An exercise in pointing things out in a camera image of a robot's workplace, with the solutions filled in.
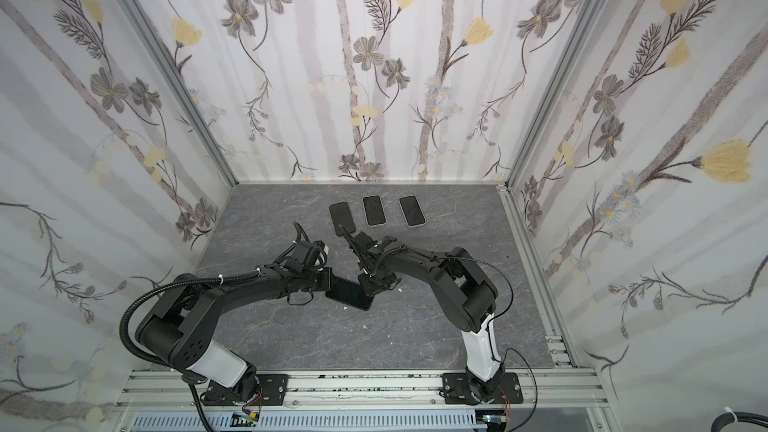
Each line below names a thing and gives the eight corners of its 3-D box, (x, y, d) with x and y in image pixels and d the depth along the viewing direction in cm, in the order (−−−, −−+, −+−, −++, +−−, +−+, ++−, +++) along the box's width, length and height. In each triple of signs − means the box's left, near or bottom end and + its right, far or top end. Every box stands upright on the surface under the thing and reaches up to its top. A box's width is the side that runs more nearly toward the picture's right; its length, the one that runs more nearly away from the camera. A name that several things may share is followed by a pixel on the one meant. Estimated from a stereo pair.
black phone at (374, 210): (367, 227, 109) (367, 224, 107) (360, 199, 118) (360, 196, 116) (388, 224, 110) (388, 220, 109) (380, 196, 119) (380, 192, 117)
